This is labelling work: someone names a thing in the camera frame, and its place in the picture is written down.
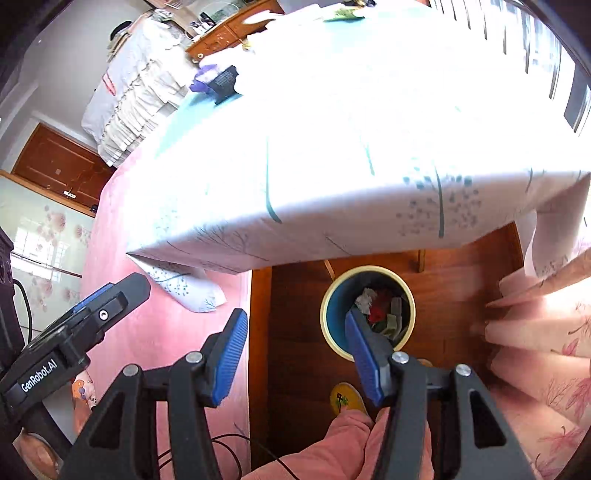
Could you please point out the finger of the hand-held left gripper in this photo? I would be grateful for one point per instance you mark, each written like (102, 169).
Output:
(99, 323)
(94, 297)

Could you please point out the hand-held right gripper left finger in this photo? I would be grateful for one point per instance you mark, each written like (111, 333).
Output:
(231, 355)

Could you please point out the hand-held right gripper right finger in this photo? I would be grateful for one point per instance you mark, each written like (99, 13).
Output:
(362, 360)

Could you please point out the green paper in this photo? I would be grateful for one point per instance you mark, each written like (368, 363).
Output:
(385, 328)

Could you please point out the red box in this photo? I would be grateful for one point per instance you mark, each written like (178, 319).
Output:
(378, 308)

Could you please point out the white paper bag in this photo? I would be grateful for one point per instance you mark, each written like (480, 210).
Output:
(364, 300)

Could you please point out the yellow rimmed bin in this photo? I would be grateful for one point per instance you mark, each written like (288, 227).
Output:
(337, 304)

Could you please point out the white carton box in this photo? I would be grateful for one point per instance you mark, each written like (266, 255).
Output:
(395, 307)

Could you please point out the purple plastic bag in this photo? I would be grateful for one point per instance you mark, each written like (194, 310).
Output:
(201, 83)

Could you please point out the black small box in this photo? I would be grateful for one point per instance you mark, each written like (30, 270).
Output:
(226, 81)

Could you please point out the yellow slipper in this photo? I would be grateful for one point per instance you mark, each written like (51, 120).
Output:
(425, 363)
(347, 399)

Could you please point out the pink bed sheet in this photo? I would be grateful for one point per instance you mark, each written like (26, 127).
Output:
(161, 332)

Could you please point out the floral frosted glass door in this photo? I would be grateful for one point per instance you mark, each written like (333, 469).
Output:
(41, 249)

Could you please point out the person's right leg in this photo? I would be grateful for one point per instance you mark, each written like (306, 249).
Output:
(379, 438)

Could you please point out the black stand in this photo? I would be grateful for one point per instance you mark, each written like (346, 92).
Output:
(9, 295)

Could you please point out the wooden table leg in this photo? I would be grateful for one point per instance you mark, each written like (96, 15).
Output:
(328, 270)
(421, 261)

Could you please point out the brown wooden door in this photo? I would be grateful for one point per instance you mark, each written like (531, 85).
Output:
(51, 161)

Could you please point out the pink floral pleated fabric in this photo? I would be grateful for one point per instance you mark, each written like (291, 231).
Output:
(545, 369)

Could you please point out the tree printed tablecloth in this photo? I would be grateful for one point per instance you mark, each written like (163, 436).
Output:
(323, 138)

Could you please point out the black hat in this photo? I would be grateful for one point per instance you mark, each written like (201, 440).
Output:
(121, 30)

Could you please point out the wooden desk with drawers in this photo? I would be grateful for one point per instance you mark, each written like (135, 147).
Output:
(217, 39)

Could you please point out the metal window grille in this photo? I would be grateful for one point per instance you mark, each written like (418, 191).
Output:
(577, 106)

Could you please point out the yellow crumpled wrapper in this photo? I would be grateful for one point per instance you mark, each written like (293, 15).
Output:
(344, 14)

